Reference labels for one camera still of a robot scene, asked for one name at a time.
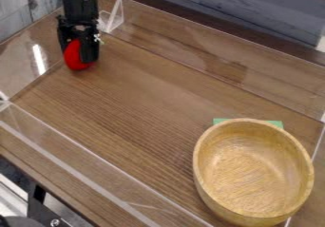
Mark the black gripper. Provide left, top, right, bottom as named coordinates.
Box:
left=57, top=15, right=99, bottom=63

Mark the red plush strawberry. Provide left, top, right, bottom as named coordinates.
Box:
left=62, top=39, right=95, bottom=70

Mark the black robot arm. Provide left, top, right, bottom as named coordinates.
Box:
left=57, top=0, right=100, bottom=70

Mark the black table leg clamp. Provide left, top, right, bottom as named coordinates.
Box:
left=26, top=184, right=72, bottom=227

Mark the wooden bowl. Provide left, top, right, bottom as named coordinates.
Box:
left=191, top=118, right=314, bottom=227

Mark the clear acrylic corner bracket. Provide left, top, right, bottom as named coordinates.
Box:
left=97, top=0, right=124, bottom=33

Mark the clear acrylic left wall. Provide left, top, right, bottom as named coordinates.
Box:
left=0, top=0, right=112, bottom=104

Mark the clear acrylic wall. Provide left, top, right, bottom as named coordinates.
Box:
left=112, top=0, right=325, bottom=122
left=0, top=102, right=212, bottom=227
left=0, top=0, right=112, bottom=104

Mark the clear acrylic front wall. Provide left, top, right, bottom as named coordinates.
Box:
left=0, top=102, right=212, bottom=227

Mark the clear acrylic back wall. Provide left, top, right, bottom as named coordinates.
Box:
left=112, top=0, right=325, bottom=122

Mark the black cable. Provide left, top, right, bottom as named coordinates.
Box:
left=0, top=212, right=13, bottom=227

